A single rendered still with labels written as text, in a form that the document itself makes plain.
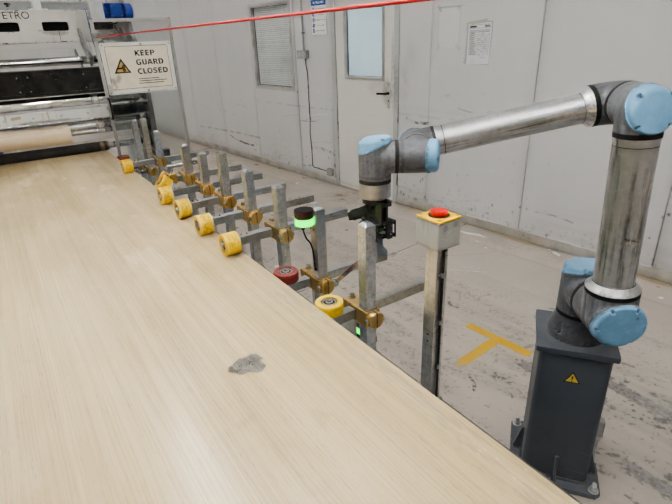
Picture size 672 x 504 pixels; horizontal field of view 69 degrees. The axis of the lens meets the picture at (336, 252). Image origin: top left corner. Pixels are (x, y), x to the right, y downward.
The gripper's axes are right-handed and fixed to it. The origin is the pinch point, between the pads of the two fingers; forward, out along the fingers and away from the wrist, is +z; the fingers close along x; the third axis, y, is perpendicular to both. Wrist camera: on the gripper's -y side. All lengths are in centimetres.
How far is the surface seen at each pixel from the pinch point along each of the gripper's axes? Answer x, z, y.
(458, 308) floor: 126, 97, -73
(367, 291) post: -9.2, 3.6, 10.0
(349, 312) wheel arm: -12.6, 11.2, 5.7
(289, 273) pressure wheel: -18.6, 5.9, -18.1
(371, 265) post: -7.7, -4.0, 10.0
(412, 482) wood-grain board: -41, 7, 63
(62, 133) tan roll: -48, -10, -271
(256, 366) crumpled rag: -48, 6, 19
